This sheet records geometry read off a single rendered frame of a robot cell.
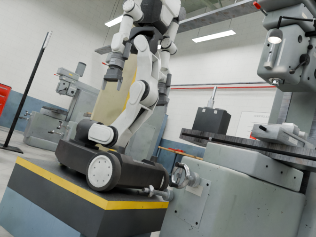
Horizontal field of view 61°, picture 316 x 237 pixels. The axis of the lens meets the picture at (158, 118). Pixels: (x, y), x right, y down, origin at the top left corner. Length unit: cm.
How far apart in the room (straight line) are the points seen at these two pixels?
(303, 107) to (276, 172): 67
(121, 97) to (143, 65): 127
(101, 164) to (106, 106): 154
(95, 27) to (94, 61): 125
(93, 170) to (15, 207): 56
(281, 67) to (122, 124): 100
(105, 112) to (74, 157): 132
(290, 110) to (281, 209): 74
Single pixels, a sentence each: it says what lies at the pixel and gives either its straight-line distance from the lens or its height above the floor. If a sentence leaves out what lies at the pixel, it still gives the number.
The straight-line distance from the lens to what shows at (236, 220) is 139.
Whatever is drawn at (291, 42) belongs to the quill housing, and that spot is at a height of 150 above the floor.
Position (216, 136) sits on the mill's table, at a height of 89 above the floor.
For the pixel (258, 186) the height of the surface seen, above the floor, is 67.
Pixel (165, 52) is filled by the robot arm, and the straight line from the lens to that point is 203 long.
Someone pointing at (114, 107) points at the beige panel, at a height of 100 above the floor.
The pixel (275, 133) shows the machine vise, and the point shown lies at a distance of 142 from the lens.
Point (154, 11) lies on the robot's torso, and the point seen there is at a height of 153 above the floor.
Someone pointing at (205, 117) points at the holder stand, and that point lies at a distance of 196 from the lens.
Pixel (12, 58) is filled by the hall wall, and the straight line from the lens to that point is 1007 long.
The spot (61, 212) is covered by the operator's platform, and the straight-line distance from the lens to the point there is 151.
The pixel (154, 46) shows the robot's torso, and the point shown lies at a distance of 186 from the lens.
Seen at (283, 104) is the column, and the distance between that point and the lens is 215.
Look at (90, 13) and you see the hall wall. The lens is 1108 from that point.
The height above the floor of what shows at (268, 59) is 138.
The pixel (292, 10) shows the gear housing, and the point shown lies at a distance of 184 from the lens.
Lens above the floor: 67
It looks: 7 degrees up
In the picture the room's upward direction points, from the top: 18 degrees clockwise
